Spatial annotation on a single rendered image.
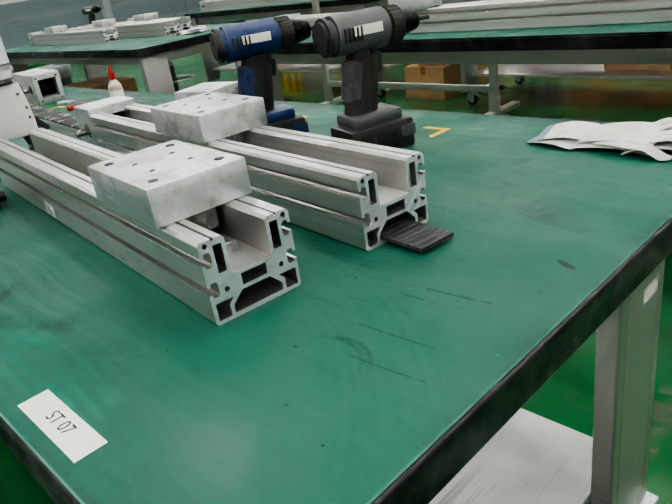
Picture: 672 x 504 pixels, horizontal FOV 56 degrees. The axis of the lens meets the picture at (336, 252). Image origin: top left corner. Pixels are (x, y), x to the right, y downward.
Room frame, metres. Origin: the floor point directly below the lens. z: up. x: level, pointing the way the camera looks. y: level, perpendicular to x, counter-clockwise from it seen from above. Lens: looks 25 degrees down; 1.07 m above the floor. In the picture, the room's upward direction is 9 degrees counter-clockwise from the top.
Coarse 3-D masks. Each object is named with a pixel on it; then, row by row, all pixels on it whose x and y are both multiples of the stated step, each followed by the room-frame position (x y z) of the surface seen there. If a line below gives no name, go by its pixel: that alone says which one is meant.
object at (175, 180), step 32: (128, 160) 0.70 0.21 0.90; (160, 160) 0.67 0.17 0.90; (192, 160) 0.65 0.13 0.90; (224, 160) 0.63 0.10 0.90; (96, 192) 0.70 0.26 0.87; (128, 192) 0.61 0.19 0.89; (160, 192) 0.58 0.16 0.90; (192, 192) 0.60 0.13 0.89; (224, 192) 0.62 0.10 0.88; (160, 224) 0.58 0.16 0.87
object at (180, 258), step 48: (0, 144) 1.12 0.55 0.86; (48, 144) 1.12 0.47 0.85; (48, 192) 0.90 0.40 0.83; (96, 240) 0.77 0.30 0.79; (144, 240) 0.62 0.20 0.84; (192, 240) 0.53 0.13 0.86; (240, 240) 0.61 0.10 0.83; (288, 240) 0.57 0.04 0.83; (192, 288) 0.55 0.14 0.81; (240, 288) 0.54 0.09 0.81; (288, 288) 0.57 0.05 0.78
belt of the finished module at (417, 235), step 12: (396, 216) 0.69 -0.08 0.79; (384, 228) 0.66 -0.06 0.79; (396, 228) 0.66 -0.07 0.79; (408, 228) 0.65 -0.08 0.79; (420, 228) 0.65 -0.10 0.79; (432, 228) 0.64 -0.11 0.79; (396, 240) 0.63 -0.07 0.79; (408, 240) 0.62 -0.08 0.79; (420, 240) 0.62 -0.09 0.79; (432, 240) 0.61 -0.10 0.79; (444, 240) 0.62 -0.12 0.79
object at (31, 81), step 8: (40, 72) 2.18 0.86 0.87; (48, 72) 2.15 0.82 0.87; (56, 72) 2.17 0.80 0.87; (24, 80) 2.17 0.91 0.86; (32, 80) 2.12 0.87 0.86; (40, 80) 2.17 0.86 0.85; (48, 80) 2.17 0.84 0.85; (56, 80) 2.16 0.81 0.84; (32, 88) 2.13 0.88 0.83; (40, 88) 2.14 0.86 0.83; (48, 88) 2.16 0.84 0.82; (56, 88) 2.18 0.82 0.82; (32, 96) 2.15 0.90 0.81; (40, 96) 2.12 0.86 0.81; (48, 96) 2.17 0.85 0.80; (56, 96) 2.15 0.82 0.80; (64, 96) 2.17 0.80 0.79; (32, 104) 2.17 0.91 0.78; (40, 104) 2.12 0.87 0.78
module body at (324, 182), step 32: (96, 128) 1.26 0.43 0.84; (128, 128) 1.12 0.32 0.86; (256, 128) 0.93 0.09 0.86; (256, 160) 0.79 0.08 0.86; (288, 160) 0.74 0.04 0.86; (320, 160) 0.72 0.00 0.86; (352, 160) 0.75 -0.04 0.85; (384, 160) 0.70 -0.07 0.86; (416, 160) 0.68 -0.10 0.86; (256, 192) 0.80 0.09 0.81; (288, 192) 0.74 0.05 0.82; (320, 192) 0.69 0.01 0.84; (352, 192) 0.66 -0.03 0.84; (384, 192) 0.69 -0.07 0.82; (416, 192) 0.68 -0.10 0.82; (320, 224) 0.69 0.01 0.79; (352, 224) 0.64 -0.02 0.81; (384, 224) 0.65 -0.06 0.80
